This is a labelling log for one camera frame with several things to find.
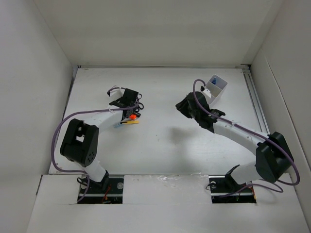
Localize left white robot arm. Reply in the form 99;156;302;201
60;99;139;193

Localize yellow utility knife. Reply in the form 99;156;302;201
120;120;139;125

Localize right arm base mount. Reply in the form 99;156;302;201
206;165;257;204

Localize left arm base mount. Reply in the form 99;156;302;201
77;173;124;204

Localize orange cap black highlighter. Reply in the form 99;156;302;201
129;113;141;120

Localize black handled scissors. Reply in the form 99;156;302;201
135;93;144;112

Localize white divided container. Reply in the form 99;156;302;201
206;74;228;107

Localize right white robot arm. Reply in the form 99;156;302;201
176;91;294;191

